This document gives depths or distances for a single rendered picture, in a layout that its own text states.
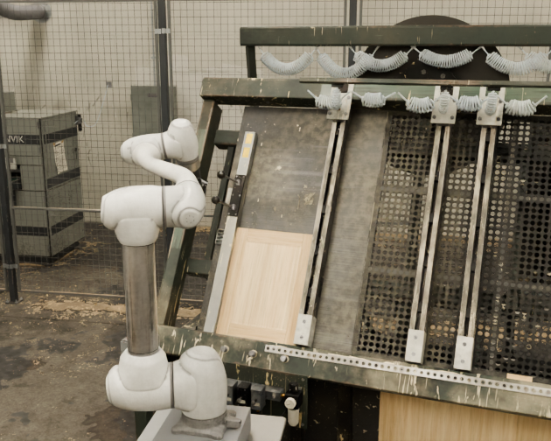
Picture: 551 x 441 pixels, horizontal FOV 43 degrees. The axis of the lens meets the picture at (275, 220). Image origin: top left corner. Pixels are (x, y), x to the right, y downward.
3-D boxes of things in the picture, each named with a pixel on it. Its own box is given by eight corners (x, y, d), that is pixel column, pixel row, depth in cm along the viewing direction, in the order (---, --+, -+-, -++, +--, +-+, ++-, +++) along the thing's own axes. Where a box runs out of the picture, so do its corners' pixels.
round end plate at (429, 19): (346, 171, 375) (350, 16, 356) (349, 170, 380) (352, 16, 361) (503, 181, 348) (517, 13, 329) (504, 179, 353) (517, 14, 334)
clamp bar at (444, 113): (401, 361, 281) (393, 353, 259) (438, 94, 312) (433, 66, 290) (427, 366, 277) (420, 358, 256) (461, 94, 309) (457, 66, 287)
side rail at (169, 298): (163, 327, 324) (151, 323, 314) (212, 110, 353) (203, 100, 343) (174, 329, 322) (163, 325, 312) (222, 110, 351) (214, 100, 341)
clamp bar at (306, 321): (293, 345, 296) (276, 336, 275) (338, 91, 328) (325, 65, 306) (316, 348, 293) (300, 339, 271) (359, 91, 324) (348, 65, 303)
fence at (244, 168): (206, 332, 310) (203, 331, 307) (247, 135, 335) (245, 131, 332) (217, 334, 308) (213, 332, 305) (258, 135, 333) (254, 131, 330)
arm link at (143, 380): (174, 418, 233) (106, 423, 230) (173, 395, 248) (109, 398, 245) (166, 190, 213) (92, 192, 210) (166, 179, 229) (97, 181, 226)
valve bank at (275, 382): (183, 423, 296) (181, 370, 290) (198, 407, 309) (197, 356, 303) (296, 446, 279) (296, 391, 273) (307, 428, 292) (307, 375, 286)
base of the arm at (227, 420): (232, 443, 232) (232, 427, 231) (169, 433, 237) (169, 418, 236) (247, 415, 249) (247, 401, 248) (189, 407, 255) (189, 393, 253)
